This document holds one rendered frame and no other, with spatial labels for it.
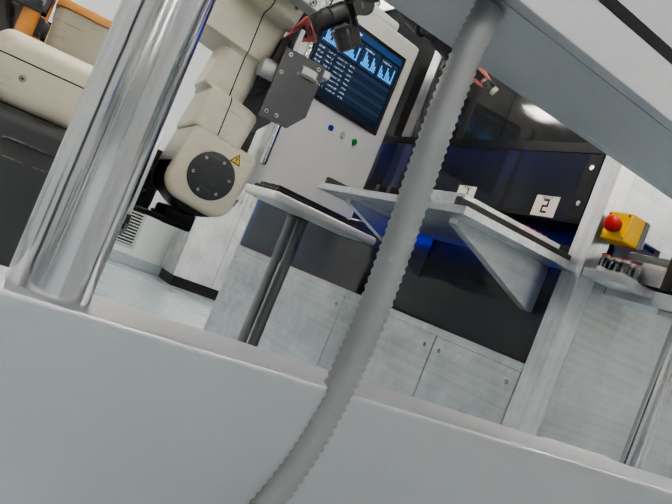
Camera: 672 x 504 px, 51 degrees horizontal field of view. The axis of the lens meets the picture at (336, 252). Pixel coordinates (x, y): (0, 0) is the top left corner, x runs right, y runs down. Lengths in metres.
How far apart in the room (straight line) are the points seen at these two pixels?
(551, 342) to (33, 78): 1.29
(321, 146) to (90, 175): 2.11
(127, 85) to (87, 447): 0.21
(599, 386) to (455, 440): 1.45
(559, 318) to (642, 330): 0.32
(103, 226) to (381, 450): 0.25
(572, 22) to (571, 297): 1.34
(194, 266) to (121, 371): 6.30
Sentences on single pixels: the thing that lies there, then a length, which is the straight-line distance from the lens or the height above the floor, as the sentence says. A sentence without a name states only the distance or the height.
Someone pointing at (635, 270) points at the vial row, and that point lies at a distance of 1.85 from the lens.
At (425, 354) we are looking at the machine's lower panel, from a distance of 2.14.
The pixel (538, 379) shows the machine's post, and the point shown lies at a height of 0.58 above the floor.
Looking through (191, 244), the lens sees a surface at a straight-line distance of 6.69.
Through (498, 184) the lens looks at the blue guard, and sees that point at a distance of 2.17.
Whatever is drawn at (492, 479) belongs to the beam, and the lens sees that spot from 0.61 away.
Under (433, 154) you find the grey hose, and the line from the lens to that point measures 0.50.
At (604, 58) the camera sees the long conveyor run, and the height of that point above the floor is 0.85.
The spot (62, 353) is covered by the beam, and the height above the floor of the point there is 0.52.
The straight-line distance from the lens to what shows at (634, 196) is 1.96.
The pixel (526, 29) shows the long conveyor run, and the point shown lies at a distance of 0.56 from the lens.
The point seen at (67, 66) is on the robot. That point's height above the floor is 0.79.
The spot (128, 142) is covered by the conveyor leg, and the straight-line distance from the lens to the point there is 0.43.
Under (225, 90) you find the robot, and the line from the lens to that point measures 1.59.
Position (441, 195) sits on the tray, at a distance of 1.71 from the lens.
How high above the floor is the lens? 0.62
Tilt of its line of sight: 2 degrees up
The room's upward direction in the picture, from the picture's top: 22 degrees clockwise
